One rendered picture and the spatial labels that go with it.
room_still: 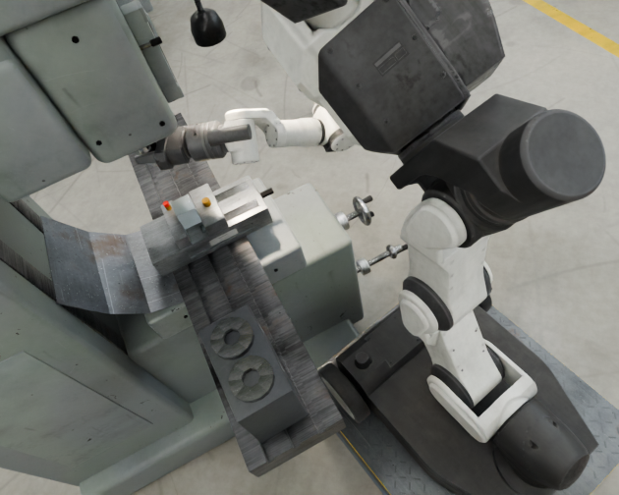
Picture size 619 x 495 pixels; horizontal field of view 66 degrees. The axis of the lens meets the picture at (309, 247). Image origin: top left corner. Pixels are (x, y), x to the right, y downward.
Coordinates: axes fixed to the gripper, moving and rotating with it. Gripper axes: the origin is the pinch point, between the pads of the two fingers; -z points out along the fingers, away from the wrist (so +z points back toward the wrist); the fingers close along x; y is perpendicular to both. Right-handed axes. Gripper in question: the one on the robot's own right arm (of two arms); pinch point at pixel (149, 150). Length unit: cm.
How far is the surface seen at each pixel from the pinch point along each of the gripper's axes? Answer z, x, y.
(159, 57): 11.7, -3.2, -21.2
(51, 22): 2.8, 9.4, -38.2
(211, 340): 15.1, 45.1, 12.9
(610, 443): 111, 57, 85
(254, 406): 25, 59, 14
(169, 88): 10.7, -2.7, -13.8
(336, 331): 32, 5, 104
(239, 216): 14.5, 2.9, 25.9
